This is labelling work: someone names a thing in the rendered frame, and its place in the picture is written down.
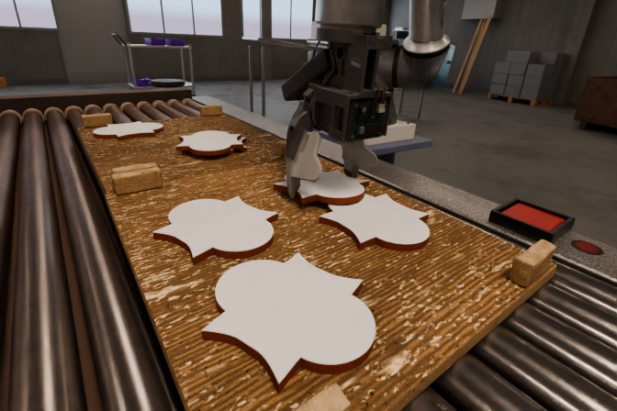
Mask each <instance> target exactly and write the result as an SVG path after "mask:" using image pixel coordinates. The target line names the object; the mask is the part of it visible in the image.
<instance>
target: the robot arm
mask: <svg viewBox="0 0 617 411"><path fill-rule="evenodd" d="M385 6H386V0H317V1H316V14H315V22H316V23H317V24H320V28H317V34H316V40H323V41H329V42H330V48H329V49H323V50H321V51H320V52H319V53H318V54H317V55H316V56H315V57H313V58H312V59H311V60H310V61H309V62H308V63H306V64H305V65H304V66H303V67H302V68H301V69H300V70H298V71H297V72H296V73H295V74H294V75H293V76H291V77H290V78H289V79H288V80H287V81H286V82H285V83H283V84H282V86H281V88H282V92H283V97H284V99H285V101H299V104H298V107H297V110H296V112H295V113H294V115H293V116H292V118H291V120H290V123H289V126H288V130H287V135H286V183H287V189H288V193H289V196H290V197H291V198H292V199H295V197H296V195H297V190H298V189H299V186H300V180H305V181H311V182H316V181H317V180H318V179H319V178H320V176H321V173H322V166H321V164H320V161H319V159H318V150H319V147H320V143H321V135H320V133H319V132H317V131H324V132H326V133H329V134H328V136H330V138H332V139H336V140H338V143H339V144H340V145H341V146H342V158H343V160H344V169H343V170H344V172H345V174H346V175H347V176H349V177H353V178H356V177H357V174H358V171H359V167H360V166H367V167H376V166H377V165H378V159H377V156H376V155H375V154H374V153H373V152H372V151H371V150H370V149H368V148H367V147H366V145H365V142H364V139H373V138H379V137H381V136H382V135H383V136H386V135H387V126H390V125H394V124H396V123H397V114H396V108H395V104H394V99H393V94H394V88H411V89H426V90H430V89H442V88H443V87H444V86H445V83H446V80H447V76H448V73H449V70H450V66H451V62H452V59H453V56H454V49H455V46H454V45H452V44H450V39H449V37H448V36H447V35H446V34H445V33H444V27H445V17H446V7H447V0H409V35H408V36H407V37H406V38H405V40H404V41H403V45H399V43H398V40H396V39H392V37H390V36H379V35H380V32H376V29H377V28H381V27H382V25H383V18H384V13H385ZM449 44H450V45H449ZM313 124H314V125H313ZM313 128H314V129H316V130H317V131H312V130H313Z"/></svg>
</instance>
